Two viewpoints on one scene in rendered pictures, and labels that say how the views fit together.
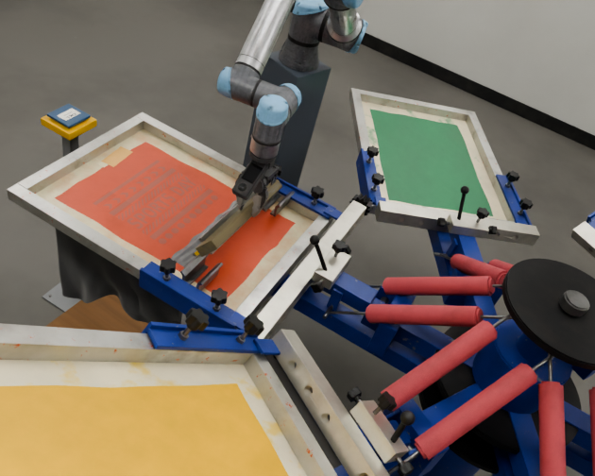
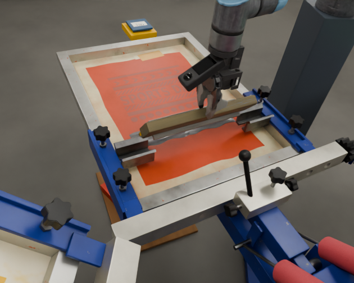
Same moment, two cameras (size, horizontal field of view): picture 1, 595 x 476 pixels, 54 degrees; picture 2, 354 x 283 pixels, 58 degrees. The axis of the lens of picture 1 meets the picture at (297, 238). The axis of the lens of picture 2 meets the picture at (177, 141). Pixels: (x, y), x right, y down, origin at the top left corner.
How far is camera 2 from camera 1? 89 cm
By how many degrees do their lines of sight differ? 29
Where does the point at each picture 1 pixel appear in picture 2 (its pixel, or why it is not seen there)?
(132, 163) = (157, 62)
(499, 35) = not seen: outside the picture
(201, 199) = (190, 100)
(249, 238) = (210, 142)
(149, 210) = (143, 95)
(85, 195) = (107, 72)
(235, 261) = (182, 156)
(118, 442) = not seen: outside the picture
